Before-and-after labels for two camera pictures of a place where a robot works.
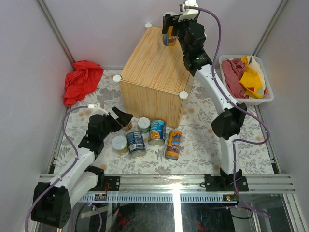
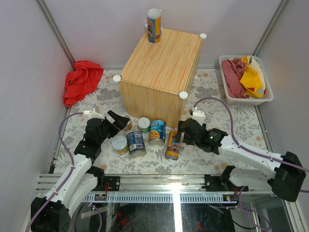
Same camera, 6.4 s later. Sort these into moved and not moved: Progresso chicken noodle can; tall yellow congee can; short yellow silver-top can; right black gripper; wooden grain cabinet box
Moved: right black gripper
Not moved: wooden grain cabinet box; Progresso chicken noodle can; short yellow silver-top can; tall yellow congee can
